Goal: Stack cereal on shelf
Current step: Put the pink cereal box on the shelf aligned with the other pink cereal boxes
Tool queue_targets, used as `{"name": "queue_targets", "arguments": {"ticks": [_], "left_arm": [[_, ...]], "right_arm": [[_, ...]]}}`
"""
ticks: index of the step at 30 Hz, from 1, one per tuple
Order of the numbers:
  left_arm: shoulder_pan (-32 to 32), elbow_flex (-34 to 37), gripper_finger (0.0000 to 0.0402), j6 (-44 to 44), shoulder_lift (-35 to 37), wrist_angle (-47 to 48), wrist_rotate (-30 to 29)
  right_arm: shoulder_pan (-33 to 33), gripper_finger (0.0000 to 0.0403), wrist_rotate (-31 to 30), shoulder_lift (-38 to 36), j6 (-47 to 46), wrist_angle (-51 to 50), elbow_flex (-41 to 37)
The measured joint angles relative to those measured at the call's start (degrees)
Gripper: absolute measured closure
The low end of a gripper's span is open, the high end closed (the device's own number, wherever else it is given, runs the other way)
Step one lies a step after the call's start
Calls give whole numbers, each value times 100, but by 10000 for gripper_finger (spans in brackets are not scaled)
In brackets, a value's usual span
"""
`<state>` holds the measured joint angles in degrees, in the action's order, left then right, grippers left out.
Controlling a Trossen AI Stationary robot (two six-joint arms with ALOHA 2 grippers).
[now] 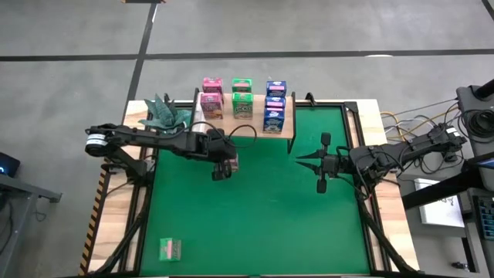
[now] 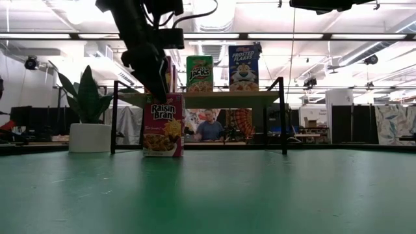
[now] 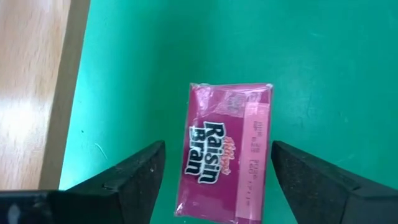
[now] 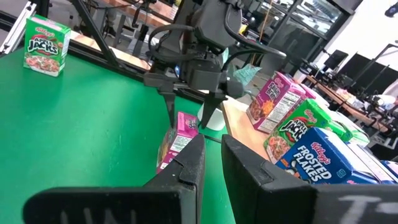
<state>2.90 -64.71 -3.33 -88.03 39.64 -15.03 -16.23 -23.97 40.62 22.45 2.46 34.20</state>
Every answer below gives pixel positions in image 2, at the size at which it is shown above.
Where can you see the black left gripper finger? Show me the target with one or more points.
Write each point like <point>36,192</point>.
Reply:
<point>156,89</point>

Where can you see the pink Raisin Bran cereal box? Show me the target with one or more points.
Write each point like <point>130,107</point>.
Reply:
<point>170,78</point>
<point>162,130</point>

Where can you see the green Apple Jacks cereal box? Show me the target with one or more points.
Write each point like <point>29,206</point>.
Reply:
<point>199,73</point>

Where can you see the blue Frosted Flakes cereal box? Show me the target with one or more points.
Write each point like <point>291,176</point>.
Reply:
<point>243,68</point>

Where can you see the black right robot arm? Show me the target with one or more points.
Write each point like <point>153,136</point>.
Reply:
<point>325,5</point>

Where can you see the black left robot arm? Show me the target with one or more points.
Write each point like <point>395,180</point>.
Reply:
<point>130,26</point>

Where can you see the wooden shelf with black legs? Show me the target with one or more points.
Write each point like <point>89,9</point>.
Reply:
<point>227,99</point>

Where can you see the white cloth cover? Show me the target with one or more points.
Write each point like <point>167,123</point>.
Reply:
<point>128,125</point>

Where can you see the person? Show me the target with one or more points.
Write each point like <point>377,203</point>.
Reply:
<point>209,130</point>

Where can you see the artificial green leafy plant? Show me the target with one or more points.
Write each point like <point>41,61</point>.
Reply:
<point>87,97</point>

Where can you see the white round plant pot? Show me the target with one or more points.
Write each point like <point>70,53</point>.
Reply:
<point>89,138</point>

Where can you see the orange patterned poster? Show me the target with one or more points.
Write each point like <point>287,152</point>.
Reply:
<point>243,122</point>

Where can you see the black background monitor bench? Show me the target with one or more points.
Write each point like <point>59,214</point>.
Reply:
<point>35,120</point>

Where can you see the green table mat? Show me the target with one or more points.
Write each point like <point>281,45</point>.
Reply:
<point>227,195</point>

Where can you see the brown cardboard box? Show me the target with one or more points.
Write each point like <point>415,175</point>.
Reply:
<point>311,123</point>

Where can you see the black room partition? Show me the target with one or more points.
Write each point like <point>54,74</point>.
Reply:
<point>354,125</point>

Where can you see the black ceiling-mounted camera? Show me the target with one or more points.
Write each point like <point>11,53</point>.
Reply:
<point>31,63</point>
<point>371,59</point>

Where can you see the patterned pastel wall panel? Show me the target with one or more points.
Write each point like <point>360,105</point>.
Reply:
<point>395,125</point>

